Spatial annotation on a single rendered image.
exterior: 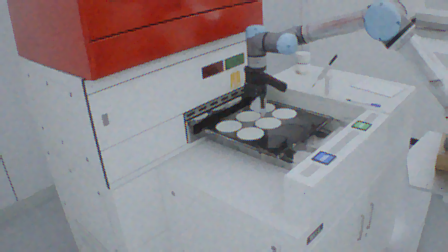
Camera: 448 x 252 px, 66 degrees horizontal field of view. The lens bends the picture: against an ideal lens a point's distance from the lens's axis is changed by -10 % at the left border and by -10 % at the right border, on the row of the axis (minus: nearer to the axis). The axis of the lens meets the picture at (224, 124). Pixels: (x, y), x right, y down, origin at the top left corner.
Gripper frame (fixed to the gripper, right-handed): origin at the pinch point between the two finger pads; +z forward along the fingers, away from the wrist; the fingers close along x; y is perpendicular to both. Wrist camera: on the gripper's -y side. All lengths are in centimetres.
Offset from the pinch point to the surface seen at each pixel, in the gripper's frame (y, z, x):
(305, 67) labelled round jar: -15.9, -8.6, -34.5
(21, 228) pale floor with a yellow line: 168, 91, -7
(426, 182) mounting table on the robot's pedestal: -58, 9, 32
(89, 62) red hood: 43, -37, 47
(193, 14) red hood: 22.2, -42.5, 10.2
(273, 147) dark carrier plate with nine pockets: -5.8, 1.4, 24.9
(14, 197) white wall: 180, 77, -22
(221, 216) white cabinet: 9.1, 15.8, 45.8
